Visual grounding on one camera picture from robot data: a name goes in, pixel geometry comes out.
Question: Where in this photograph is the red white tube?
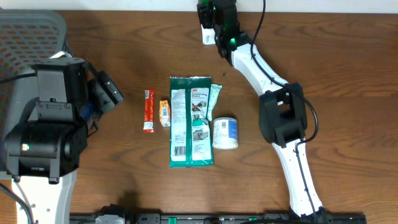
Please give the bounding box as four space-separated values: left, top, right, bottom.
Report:
143 88 155 133

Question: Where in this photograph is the small orange carton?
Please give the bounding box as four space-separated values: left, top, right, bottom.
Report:
159 100 170 127

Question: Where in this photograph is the light green small pouch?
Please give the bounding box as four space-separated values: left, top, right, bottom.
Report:
206 84 223 121

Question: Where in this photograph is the green 3M product package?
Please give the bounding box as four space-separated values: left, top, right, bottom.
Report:
169 77 214 167

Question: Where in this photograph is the white blue round container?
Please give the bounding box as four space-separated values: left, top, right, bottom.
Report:
213 118 238 150

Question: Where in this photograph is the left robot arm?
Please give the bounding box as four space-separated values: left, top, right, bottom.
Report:
1 51 124 223

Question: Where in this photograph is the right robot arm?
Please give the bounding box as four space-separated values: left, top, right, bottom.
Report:
197 0 323 220

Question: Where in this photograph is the grey plastic mesh basket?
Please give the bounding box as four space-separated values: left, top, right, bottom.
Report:
1 10 70 177

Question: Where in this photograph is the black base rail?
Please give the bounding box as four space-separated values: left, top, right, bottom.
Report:
69 204 367 224

